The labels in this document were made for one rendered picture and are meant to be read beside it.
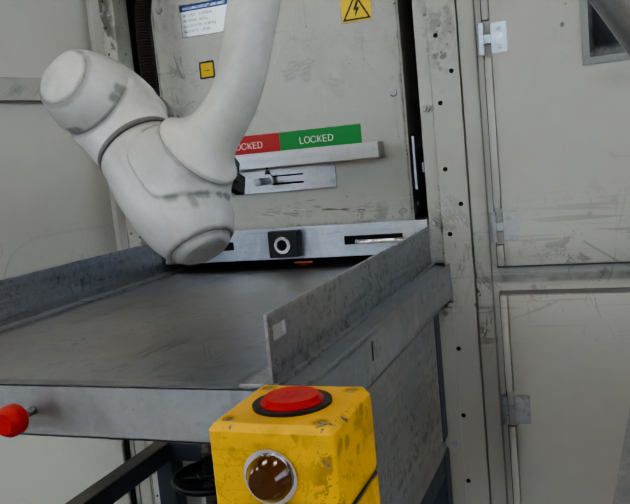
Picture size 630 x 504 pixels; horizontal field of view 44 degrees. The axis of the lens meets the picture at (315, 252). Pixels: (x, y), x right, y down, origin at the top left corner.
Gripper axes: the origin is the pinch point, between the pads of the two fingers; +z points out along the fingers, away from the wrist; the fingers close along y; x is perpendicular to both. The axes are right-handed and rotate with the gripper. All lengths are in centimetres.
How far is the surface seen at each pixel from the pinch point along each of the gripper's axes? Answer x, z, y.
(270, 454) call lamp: -38, -64, 38
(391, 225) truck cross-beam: -3.3, 23.1, 20.3
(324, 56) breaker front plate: 26.3, 13.7, 10.2
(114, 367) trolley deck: -32.0, -35.6, 6.2
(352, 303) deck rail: -23.3, -19.7, 27.8
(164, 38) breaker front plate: 33.6, 11.0, -22.1
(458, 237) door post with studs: -6.7, 21.0, 32.6
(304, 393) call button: -35, -61, 39
